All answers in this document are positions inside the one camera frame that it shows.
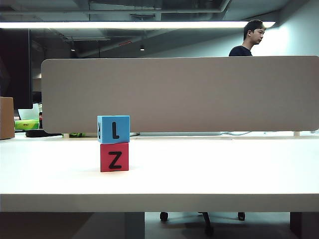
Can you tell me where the long ceiling light strip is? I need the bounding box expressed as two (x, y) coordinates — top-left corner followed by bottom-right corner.
(0, 21), (276, 29)

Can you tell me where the red Z letter block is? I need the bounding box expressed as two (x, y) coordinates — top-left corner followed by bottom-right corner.
(100, 142), (130, 173)

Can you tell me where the white paper sheet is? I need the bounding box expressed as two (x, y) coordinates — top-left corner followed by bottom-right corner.
(17, 103), (43, 121)

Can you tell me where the black office chair base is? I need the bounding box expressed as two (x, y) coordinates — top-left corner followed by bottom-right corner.
(159, 212), (246, 237)

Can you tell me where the beige desk divider panel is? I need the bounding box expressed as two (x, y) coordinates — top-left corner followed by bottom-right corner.
(40, 55), (319, 134)

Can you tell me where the blue L letter block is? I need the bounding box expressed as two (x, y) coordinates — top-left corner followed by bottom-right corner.
(97, 115), (131, 144)

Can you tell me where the man in dark shirt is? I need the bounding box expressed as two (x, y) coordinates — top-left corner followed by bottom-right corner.
(228, 19), (266, 57)

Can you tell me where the green tissue box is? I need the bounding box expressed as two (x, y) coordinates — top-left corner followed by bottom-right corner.
(14, 119), (40, 131)

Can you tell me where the dark monitor screen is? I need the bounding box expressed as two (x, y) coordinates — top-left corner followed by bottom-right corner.
(0, 28), (33, 110)

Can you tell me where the brown cardboard box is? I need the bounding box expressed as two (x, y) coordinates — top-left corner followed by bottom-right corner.
(0, 96), (15, 140)

